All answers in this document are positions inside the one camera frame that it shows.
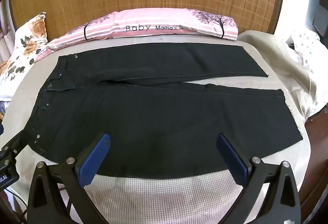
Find black cable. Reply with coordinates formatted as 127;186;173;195
5;185;29;215

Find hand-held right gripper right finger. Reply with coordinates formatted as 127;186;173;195
216;132;302;224

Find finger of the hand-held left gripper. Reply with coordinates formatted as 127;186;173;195
1;130;30;156

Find dark furniture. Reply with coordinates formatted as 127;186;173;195
311;0;328;38

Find white dotted cloth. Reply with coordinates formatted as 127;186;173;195
282;28;328;73

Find grey waffle bed sheet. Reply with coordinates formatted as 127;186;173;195
1;34;312;224

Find floral pillow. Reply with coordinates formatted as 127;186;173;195
0;12;49;101

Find beige blanket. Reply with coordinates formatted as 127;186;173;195
238;30;319;124

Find black pants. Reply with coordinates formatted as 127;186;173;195
26;43;303;180

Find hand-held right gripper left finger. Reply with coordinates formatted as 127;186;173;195
26;132;111;224

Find pink striped pillow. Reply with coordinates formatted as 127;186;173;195
33;8;239;63

